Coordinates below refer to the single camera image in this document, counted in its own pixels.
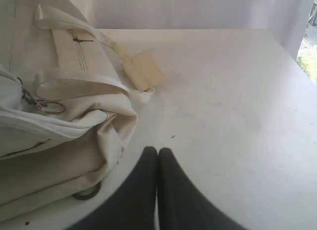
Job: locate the cream canvas duffel bag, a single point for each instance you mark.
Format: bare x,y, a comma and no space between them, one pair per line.
66,96

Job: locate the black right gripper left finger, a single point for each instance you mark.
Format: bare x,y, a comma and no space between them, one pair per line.
132,206

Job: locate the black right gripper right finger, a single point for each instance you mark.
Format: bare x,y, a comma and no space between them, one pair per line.
181,206

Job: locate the white backdrop curtain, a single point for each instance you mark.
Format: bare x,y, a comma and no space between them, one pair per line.
285,20

